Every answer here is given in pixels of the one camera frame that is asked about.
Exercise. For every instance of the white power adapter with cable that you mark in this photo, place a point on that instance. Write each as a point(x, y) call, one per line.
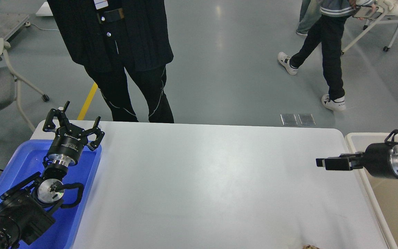
point(29, 24)

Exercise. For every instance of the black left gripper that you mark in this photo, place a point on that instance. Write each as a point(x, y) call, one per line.
point(66, 144)

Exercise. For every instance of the right metal floor plate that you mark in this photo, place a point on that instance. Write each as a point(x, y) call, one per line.
point(306, 119)

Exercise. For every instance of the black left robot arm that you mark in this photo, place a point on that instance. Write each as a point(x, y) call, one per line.
point(26, 209)

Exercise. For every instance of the white rolling chair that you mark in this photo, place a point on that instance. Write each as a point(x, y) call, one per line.
point(386, 13)

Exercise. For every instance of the grey metal platform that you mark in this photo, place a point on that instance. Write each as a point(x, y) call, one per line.
point(10, 23)

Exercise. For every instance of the walking person white sneakers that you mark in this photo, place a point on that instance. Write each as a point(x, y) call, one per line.
point(327, 31)

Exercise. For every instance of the metal floor plate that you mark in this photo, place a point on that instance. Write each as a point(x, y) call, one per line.
point(289, 120)
point(306, 119)

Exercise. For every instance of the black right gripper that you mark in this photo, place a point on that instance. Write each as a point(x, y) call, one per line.
point(379, 159)

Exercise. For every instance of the blue plastic tray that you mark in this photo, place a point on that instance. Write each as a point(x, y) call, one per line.
point(28, 159)

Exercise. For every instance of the left metal floor plate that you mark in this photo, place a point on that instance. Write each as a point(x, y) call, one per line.
point(289, 120)

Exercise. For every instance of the person in grey jeans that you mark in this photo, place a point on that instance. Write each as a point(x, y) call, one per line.
point(309, 14)

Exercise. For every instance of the beige plastic bin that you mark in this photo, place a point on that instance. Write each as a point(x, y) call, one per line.
point(383, 194)

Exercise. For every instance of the person in black clothes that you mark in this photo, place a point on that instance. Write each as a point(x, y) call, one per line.
point(114, 39)

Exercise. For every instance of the brown paper ball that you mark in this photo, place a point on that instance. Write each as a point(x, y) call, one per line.
point(310, 247)

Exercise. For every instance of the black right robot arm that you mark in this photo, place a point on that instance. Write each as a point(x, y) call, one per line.
point(391, 138)

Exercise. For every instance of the white flat board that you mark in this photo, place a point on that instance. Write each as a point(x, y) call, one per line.
point(44, 10)

